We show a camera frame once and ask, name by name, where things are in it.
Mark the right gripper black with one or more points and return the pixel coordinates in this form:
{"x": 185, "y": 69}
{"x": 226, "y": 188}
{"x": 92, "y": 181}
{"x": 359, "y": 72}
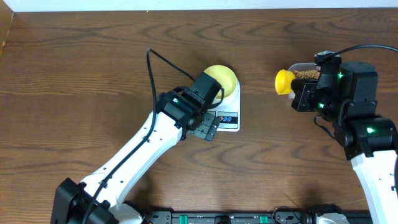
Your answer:
{"x": 302, "y": 91}

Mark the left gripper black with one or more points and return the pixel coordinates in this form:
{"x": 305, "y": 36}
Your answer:
{"x": 204, "y": 128}

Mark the yellow measuring scoop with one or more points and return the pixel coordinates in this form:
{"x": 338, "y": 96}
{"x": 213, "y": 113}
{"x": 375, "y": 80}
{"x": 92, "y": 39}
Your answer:
{"x": 283, "y": 82}

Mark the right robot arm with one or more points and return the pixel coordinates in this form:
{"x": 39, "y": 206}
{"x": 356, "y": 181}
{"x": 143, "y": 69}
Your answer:
{"x": 345, "y": 95}

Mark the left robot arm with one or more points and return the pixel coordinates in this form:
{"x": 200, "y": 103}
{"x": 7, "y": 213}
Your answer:
{"x": 100, "y": 196}

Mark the white digital kitchen scale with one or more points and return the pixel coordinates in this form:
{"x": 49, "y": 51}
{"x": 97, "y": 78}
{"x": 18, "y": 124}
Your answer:
{"x": 229, "y": 112}

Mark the pale yellow bowl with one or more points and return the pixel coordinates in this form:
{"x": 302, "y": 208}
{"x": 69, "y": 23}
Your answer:
{"x": 225, "y": 76}

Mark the soybeans in container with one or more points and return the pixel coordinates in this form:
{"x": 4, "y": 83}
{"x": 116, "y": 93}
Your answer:
{"x": 306, "y": 74}

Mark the clear plastic container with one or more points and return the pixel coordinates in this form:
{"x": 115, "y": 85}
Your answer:
{"x": 302, "y": 67}

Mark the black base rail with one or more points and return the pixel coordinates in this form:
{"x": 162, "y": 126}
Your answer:
{"x": 326, "y": 213}

